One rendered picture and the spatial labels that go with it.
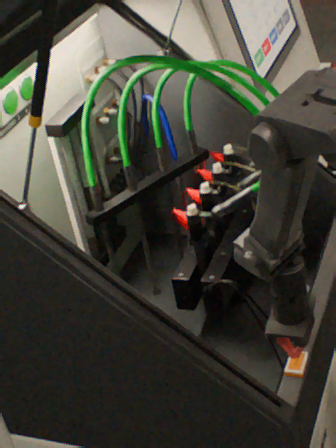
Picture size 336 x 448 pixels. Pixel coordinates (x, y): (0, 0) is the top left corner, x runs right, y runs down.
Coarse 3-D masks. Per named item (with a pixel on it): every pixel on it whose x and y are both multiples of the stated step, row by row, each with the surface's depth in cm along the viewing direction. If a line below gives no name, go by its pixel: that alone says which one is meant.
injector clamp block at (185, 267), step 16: (240, 208) 166; (240, 224) 161; (224, 240) 157; (192, 256) 154; (208, 256) 158; (224, 256) 152; (176, 272) 150; (192, 272) 150; (208, 272) 148; (224, 272) 148; (240, 272) 158; (176, 288) 150; (192, 288) 150; (208, 288) 147; (224, 288) 149; (176, 304) 153; (192, 304) 151; (208, 304) 149; (224, 304) 149
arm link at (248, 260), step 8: (248, 232) 120; (240, 240) 119; (240, 248) 120; (296, 248) 113; (240, 256) 121; (248, 256) 109; (256, 256) 109; (288, 256) 113; (296, 256) 113; (240, 264) 122; (248, 264) 111; (256, 264) 109; (280, 264) 112; (256, 272) 111; (264, 272) 110; (272, 272) 112
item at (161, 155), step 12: (168, 72) 146; (228, 72) 142; (240, 84) 142; (156, 96) 150; (264, 96) 143; (156, 108) 152; (156, 120) 154; (156, 132) 155; (156, 144) 157; (252, 180) 153
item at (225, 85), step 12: (120, 60) 130; (132, 60) 129; (144, 60) 128; (156, 60) 127; (168, 60) 127; (180, 60) 126; (108, 72) 132; (204, 72) 126; (96, 84) 134; (228, 84) 126; (240, 96) 126; (84, 108) 138; (252, 108) 126; (84, 120) 140; (84, 132) 141; (84, 144) 143; (84, 156) 145
